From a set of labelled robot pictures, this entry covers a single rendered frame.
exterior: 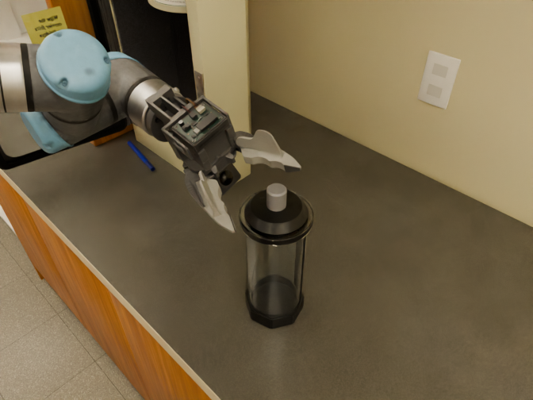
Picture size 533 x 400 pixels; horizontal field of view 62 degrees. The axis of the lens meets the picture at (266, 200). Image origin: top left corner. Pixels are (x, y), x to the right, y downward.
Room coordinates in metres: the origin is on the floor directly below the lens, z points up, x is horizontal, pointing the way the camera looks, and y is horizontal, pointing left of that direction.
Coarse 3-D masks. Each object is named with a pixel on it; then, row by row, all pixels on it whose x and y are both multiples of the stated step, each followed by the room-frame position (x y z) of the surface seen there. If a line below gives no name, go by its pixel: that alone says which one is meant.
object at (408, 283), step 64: (256, 128) 1.04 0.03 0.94; (320, 128) 1.04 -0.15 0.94; (64, 192) 0.77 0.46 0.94; (128, 192) 0.77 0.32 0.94; (320, 192) 0.77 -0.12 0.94; (384, 192) 0.77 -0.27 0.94; (448, 192) 0.77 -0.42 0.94; (128, 256) 0.58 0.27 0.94; (192, 256) 0.58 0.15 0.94; (320, 256) 0.58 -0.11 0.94; (384, 256) 0.58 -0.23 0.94; (448, 256) 0.58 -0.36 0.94; (512, 256) 0.58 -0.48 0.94; (192, 320) 0.44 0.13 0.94; (320, 320) 0.44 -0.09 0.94; (384, 320) 0.44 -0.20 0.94; (448, 320) 0.44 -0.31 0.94; (512, 320) 0.44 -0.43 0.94; (256, 384) 0.32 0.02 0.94; (320, 384) 0.32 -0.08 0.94; (384, 384) 0.32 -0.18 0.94; (448, 384) 0.32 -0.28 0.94; (512, 384) 0.32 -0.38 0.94
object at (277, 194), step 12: (264, 192) 0.49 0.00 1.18; (276, 192) 0.46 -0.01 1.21; (288, 192) 0.49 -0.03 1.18; (252, 204) 0.47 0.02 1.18; (264, 204) 0.47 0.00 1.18; (276, 204) 0.45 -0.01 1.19; (288, 204) 0.47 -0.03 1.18; (300, 204) 0.47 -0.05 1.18; (252, 216) 0.45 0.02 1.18; (264, 216) 0.44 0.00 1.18; (276, 216) 0.44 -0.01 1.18; (288, 216) 0.44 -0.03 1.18; (300, 216) 0.45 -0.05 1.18; (264, 228) 0.43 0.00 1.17; (276, 228) 0.43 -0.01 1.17; (288, 228) 0.43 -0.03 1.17
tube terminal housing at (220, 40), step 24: (192, 0) 0.77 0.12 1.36; (216, 0) 0.79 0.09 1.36; (240, 0) 0.83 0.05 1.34; (192, 24) 0.77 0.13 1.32; (216, 24) 0.79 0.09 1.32; (240, 24) 0.83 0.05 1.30; (120, 48) 0.97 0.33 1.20; (192, 48) 0.78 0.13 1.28; (216, 48) 0.79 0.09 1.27; (240, 48) 0.83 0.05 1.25; (216, 72) 0.78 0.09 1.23; (240, 72) 0.83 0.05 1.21; (216, 96) 0.78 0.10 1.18; (240, 96) 0.82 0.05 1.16; (240, 120) 0.82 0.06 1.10; (144, 144) 0.95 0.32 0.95; (168, 144) 0.87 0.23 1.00; (240, 168) 0.82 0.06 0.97
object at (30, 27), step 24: (0, 0) 0.86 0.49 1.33; (24, 0) 0.88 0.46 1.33; (48, 0) 0.91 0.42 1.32; (72, 0) 0.93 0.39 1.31; (0, 24) 0.85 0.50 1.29; (24, 24) 0.87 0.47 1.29; (48, 24) 0.90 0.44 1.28; (72, 24) 0.93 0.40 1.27; (0, 120) 0.81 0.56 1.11; (0, 144) 0.80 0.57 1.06; (24, 144) 0.82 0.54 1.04; (0, 168) 0.78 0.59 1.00
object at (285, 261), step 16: (256, 192) 0.51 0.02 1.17; (240, 208) 0.48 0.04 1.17; (304, 224) 0.44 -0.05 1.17; (256, 240) 0.42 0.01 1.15; (304, 240) 0.45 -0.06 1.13; (256, 256) 0.43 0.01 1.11; (272, 256) 0.42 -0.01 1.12; (288, 256) 0.43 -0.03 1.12; (256, 272) 0.43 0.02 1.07; (272, 272) 0.42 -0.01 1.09; (288, 272) 0.43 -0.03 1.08; (256, 288) 0.43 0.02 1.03; (272, 288) 0.42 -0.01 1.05; (288, 288) 0.43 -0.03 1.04; (256, 304) 0.43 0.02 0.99; (272, 304) 0.42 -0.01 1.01; (288, 304) 0.43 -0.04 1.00
